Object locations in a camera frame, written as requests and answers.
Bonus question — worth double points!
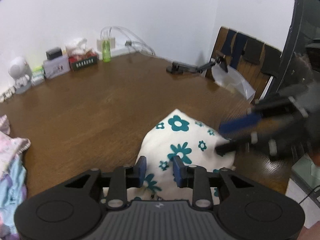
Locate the cream green floral garment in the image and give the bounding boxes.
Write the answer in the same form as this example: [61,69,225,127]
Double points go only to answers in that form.
[101,108,237,204]

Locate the wooden chair with clothes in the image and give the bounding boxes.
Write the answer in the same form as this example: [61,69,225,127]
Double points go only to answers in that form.
[205,27,281,100]

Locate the white folding stand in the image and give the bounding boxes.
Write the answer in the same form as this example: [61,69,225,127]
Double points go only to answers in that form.
[0,87,16,103]

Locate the blue grey cloth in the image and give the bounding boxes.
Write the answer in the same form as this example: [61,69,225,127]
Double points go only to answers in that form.
[1,155,27,239]

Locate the pink floral garment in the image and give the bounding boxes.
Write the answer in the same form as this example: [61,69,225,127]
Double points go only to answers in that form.
[1,115,31,178]

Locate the green spray bottle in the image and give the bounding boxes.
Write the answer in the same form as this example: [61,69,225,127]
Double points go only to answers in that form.
[101,40,111,62]

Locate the red green tissue box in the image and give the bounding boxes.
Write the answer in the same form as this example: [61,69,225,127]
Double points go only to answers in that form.
[65,37,98,71]

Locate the white power strip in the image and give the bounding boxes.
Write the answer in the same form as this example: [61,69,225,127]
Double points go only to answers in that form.
[111,46,139,58]

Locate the white floral tin box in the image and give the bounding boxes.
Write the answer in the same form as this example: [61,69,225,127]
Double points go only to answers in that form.
[43,54,71,79]

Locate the green white tissue packs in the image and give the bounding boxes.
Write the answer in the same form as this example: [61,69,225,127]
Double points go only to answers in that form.
[30,66,45,86]

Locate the white charger adapter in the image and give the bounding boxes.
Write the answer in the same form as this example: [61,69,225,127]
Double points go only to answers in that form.
[96,37,116,52]

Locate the small black box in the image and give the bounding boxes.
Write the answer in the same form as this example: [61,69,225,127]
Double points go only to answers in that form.
[46,47,62,61]

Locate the white robot speaker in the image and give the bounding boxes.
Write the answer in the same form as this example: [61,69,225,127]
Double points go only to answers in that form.
[8,56,32,94]

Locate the white charging cable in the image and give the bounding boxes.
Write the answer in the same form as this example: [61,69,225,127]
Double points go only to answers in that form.
[100,25,157,57]

